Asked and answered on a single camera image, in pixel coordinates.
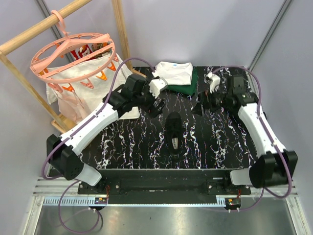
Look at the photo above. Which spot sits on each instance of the pink round clip hanger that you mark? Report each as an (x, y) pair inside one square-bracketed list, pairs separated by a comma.
[(80, 47)]

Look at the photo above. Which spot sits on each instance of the black canvas sneaker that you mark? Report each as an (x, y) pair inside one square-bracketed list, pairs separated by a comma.
[(174, 133)]

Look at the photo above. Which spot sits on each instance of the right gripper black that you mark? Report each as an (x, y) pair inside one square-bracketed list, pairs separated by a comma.
[(205, 98)]

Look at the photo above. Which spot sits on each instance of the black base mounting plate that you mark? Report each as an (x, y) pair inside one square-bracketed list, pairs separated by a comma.
[(171, 179)]

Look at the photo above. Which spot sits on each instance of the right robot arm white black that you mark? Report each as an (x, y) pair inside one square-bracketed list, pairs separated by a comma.
[(275, 165)]

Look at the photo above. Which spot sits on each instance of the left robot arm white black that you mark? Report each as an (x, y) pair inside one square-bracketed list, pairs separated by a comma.
[(63, 151)]

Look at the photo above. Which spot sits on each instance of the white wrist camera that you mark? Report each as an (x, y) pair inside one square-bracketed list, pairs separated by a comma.
[(156, 86), (213, 81)]

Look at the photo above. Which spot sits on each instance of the aluminium rail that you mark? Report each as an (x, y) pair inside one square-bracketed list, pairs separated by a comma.
[(119, 194)]

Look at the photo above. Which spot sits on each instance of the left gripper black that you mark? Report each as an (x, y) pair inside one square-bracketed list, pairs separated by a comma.
[(151, 110)]

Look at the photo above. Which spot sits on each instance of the white cloth hanging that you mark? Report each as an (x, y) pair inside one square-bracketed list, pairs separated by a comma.
[(92, 90)]

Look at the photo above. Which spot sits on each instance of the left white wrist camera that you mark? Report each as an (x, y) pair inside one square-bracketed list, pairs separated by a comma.
[(156, 86)]

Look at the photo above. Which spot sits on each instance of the pink cloth hanging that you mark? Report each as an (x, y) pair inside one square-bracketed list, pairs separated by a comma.
[(73, 107)]

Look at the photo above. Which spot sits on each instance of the folded green garment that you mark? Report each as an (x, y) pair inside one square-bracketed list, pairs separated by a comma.
[(186, 89)]

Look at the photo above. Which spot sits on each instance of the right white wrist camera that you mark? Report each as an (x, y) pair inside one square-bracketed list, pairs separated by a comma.
[(213, 81)]

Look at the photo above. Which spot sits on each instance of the folded white t-shirt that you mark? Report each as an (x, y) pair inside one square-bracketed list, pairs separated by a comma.
[(174, 73)]

